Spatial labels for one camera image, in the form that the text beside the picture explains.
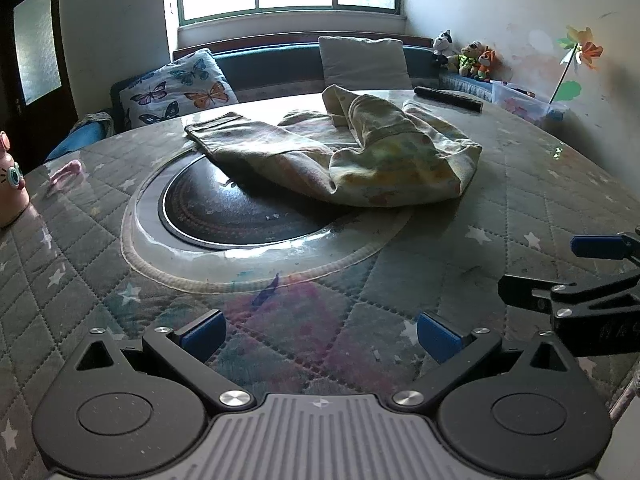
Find black and white plush toy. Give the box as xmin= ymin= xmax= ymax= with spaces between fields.
xmin=432 ymin=30 xmax=458 ymax=70

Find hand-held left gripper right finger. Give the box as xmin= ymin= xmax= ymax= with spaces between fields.
xmin=390 ymin=311 xmax=576 ymax=408

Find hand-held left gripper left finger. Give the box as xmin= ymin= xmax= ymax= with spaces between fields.
xmin=75 ymin=309 xmax=255 ymax=408

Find dark door with frosted glass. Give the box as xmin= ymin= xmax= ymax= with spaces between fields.
xmin=0 ymin=0 xmax=78 ymax=171

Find clear plastic storage box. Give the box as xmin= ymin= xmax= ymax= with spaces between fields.
xmin=490 ymin=79 xmax=571 ymax=126

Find pink figure bottle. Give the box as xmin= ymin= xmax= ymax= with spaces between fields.
xmin=0 ymin=131 xmax=32 ymax=228

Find yellow green plush toy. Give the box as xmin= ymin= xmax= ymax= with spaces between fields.
xmin=457 ymin=42 xmax=482 ymax=79

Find black remote control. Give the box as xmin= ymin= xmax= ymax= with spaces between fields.
xmin=414 ymin=86 xmax=485 ymax=113

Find orange plush toy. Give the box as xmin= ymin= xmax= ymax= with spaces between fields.
xmin=475 ymin=46 xmax=502 ymax=82

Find teal upholstered bench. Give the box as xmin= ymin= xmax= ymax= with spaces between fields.
xmin=45 ymin=35 xmax=496 ymax=161

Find grey cushion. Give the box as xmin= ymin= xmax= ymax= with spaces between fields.
xmin=318 ymin=36 xmax=412 ymax=92

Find small pink object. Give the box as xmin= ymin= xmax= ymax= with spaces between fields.
xmin=47 ymin=160 xmax=83 ymax=183

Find blue cushion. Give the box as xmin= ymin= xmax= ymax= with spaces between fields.
xmin=45 ymin=112 xmax=116 ymax=161

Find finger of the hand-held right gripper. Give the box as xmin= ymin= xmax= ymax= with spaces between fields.
xmin=570 ymin=230 xmax=640 ymax=261
xmin=497 ymin=272 xmax=640 ymax=318

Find butterfly print cushion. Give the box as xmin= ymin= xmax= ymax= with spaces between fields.
xmin=120 ymin=49 xmax=240 ymax=130

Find pale floral printed pants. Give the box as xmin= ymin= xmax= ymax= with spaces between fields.
xmin=184 ymin=84 xmax=483 ymax=208

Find colourful paper pinwheel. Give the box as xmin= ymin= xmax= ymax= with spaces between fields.
xmin=547 ymin=25 xmax=605 ymax=106

